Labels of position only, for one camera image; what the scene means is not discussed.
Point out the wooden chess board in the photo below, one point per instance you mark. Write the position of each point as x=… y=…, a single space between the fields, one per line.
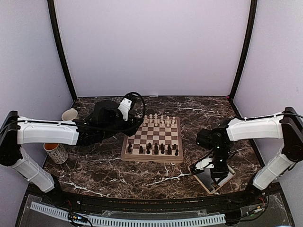
x=144 y=135

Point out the black front mounting rail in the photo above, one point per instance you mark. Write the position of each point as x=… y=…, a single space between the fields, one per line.
x=273 y=202

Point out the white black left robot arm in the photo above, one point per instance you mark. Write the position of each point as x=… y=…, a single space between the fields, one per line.
x=107 y=119

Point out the black right frame post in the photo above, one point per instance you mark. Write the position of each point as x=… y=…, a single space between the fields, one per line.
x=245 y=49

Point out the black frame post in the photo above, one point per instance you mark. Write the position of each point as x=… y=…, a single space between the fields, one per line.
x=59 y=47
x=245 y=49

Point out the dark knight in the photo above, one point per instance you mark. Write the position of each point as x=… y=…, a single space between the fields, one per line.
x=169 y=150

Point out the wooden tray with metal base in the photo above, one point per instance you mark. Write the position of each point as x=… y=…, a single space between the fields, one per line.
x=204 y=178

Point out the white queen piece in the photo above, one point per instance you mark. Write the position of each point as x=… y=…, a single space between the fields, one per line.
x=150 y=118

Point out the white slotted cable duct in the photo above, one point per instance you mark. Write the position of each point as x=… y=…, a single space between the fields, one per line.
x=99 y=221

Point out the patterned cup orange inside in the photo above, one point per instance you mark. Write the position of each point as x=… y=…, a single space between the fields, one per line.
x=56 y=152

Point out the white rook right corner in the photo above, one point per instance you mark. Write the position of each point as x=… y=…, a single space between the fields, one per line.
x=173 y=122

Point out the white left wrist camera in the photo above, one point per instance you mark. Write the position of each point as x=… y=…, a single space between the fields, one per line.
x=125 y=107

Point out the small green circuit board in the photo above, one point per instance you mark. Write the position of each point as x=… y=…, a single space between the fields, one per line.
x=77 y=217

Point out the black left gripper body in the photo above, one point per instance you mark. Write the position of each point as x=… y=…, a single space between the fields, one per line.
x=111 y=129

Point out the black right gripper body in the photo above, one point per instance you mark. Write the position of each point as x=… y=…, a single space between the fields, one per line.
x=221 y=152

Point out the black left frame post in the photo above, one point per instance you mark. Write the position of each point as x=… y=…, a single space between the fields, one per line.
x=59 y=47

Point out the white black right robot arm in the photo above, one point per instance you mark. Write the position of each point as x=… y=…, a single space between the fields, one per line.
x=286 y=125

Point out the dark queen piece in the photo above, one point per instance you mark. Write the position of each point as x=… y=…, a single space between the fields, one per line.
x=162 y=147

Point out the white knight right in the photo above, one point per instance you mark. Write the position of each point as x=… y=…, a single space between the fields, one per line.
x=167 y=120

